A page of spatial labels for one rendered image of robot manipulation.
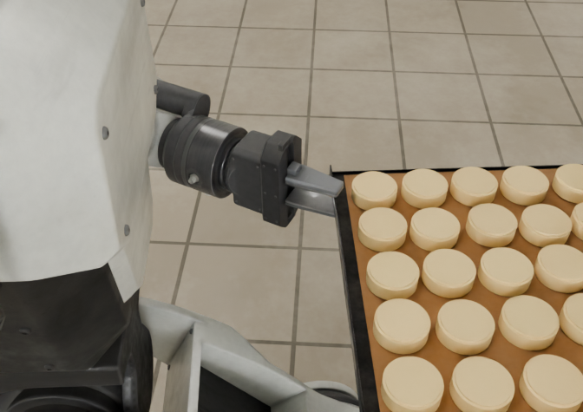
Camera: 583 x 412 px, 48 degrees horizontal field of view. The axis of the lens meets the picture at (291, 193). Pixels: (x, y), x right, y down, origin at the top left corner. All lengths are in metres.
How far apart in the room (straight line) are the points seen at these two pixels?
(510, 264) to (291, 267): 1.08
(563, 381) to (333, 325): 1.03
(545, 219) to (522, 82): 1.79
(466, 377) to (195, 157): 0.38
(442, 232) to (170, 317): 0.31
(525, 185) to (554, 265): 0.12
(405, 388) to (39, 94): 0.36
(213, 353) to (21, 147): 0.45
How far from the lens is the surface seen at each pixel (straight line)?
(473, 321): 0.61
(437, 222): 0.69
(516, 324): 0.62
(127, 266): 0.49
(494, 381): 0.58
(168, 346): 0.79
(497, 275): 0.65
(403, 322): 0.60
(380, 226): 0.67
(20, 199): 0.36
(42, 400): 0.66
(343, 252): 0.67
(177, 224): 1.82
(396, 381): 0.56
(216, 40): 2.64
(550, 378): 0.59
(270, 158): 0.70
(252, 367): 0.77
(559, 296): 0.68
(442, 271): 0.64
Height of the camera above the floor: 1.26
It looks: 42 degrees down
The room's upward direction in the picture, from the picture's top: straight up
